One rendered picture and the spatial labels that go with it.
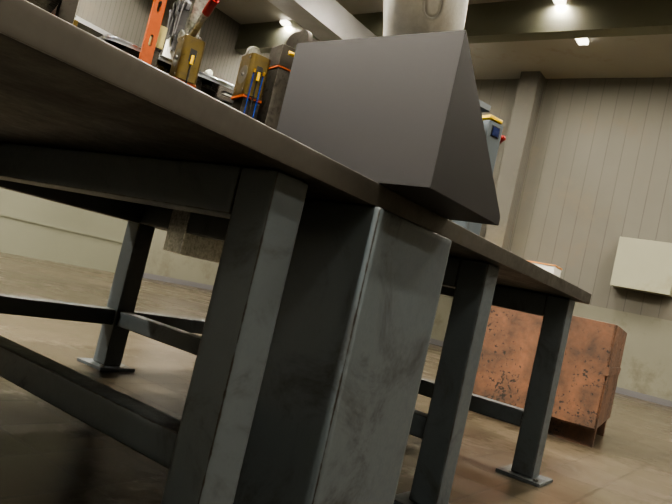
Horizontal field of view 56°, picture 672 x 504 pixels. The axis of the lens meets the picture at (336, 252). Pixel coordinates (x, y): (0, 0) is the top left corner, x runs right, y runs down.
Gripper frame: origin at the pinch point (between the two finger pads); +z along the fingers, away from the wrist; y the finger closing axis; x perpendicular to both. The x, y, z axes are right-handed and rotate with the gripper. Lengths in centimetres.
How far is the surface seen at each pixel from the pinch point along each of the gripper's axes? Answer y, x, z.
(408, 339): -86, -34, 60
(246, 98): -22.1, -16.3, 10.0
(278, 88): -24.6, -23.6, 4.8
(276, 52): -22.0, -21.6, -5.1
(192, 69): -20.1, -0.8, 7.8
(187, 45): -20.0, 1.9, 2.5
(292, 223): -93, 2, 45
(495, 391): 53, -233, 90
